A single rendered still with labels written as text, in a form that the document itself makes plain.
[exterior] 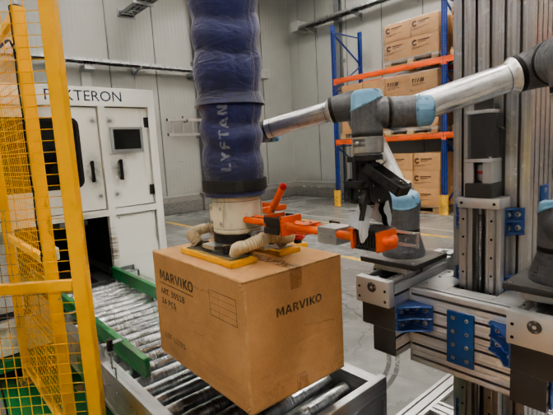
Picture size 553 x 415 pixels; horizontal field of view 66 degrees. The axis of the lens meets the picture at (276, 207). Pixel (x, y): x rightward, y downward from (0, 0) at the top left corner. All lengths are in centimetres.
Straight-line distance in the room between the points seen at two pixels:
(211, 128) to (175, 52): 995
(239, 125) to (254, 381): 78
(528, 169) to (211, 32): 107
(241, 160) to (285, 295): 45
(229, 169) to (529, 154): 94
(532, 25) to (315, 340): 117
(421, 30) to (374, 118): 831
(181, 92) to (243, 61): 980
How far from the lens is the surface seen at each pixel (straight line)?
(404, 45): 946
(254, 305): 123
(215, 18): 145
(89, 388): 188
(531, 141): 154
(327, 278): 141
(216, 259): 139
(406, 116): 105
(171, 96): 1105
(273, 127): 165
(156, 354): 215
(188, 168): 1111
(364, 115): 103
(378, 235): 101
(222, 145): 140
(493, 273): 154
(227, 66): 140
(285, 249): 145
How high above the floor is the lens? 144
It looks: 8 degrees down
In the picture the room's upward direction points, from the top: 3 degrees counter-clockwise
